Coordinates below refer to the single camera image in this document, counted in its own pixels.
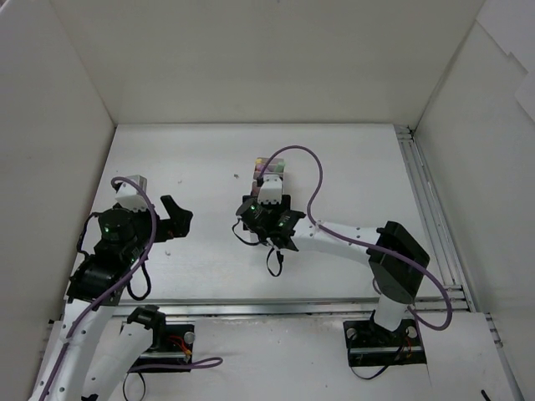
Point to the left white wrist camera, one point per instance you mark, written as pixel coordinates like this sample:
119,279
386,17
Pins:
129,197

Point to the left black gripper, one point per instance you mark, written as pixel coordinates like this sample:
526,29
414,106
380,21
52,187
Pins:
168,223

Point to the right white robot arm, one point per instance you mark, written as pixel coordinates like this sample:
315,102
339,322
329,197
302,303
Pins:
389,251

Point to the green highlighter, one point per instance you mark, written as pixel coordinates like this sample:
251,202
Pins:
277,165

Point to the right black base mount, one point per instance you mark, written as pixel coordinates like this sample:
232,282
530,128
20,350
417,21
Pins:
371,346

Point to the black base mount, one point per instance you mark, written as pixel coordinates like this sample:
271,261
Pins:
371,346
157,347

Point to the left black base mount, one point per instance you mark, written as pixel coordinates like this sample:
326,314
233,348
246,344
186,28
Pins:
157,347

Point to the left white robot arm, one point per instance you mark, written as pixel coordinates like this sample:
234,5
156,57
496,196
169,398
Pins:
95,289

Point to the front aluminium rail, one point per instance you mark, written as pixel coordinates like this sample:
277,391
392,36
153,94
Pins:
284,307

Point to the white compartment organizer box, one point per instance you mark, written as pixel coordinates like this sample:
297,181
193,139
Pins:
256,174

